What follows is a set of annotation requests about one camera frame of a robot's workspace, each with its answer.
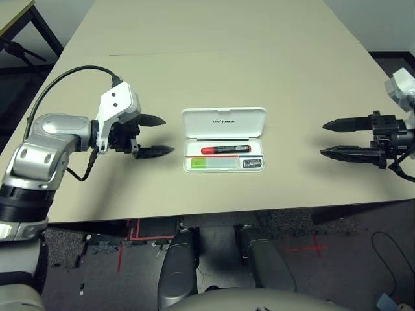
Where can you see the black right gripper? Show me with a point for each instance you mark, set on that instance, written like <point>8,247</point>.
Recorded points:
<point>392,134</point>

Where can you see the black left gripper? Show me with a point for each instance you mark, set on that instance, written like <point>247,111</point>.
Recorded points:
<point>124,136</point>

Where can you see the green and white highlighter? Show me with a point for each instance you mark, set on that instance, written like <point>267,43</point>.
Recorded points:
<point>210,163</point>

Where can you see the white Unitree pencil case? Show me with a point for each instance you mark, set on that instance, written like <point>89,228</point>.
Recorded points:
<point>223,126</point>

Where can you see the red and black marker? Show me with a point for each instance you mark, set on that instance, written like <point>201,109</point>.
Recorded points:
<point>225,149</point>

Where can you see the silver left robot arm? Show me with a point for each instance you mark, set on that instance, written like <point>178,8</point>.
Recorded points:
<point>42,145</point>

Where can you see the grey robot right leg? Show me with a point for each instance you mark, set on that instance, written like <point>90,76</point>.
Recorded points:
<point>267,259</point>

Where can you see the black framed side table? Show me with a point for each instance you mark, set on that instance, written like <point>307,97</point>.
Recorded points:
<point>45,29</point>

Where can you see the black tripod stand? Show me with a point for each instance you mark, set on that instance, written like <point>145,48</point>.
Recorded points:
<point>14,48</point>

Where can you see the blue foam block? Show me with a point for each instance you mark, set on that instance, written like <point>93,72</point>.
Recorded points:
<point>384,301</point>

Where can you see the grey robot torso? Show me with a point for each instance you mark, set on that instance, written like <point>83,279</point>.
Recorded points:
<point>253,301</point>

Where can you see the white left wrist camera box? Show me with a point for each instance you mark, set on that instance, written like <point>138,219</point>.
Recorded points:
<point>118,100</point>

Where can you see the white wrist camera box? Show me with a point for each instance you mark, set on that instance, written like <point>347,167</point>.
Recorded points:
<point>402,87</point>
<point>118,100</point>

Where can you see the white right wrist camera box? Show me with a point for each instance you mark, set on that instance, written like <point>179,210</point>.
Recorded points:
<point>402,87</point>

